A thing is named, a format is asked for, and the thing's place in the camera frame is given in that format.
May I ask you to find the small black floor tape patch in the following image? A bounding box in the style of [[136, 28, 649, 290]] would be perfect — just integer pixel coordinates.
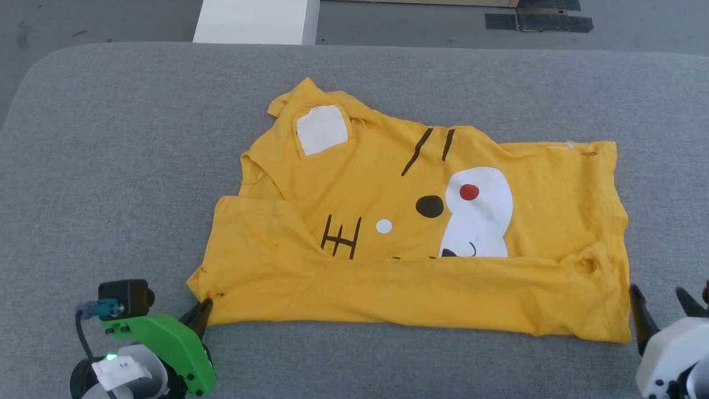
[[485, 13, 518, 31]]

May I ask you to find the thin black cable teal plug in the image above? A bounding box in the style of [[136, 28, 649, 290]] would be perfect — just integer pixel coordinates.
[[74, 299, 126, 399]]

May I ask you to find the wide black floor tape patch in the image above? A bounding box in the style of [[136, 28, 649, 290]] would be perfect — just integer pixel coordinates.
[[518, 0, 581, 12]]

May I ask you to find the grey fabric sofa cushion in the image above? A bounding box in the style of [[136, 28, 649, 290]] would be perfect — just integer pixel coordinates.
[[0, 42, 709, 399]]

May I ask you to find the yellow cartoon face t-shirt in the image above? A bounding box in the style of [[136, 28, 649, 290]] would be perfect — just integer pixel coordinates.
[[187, 78, 633, 344]]

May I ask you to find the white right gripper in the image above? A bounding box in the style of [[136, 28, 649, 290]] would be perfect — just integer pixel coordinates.
[[630, 284, 709, 399]]

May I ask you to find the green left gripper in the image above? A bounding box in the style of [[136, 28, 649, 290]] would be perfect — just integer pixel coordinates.
[[102, 298, 217, 397]]

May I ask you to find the white rectangular box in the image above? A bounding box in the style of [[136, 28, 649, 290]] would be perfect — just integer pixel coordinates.
[[192, 0, 321, 46]]

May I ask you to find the wooden frame with wire grid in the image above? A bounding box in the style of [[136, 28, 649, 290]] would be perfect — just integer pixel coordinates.
[[354, 0, 521, 8]]

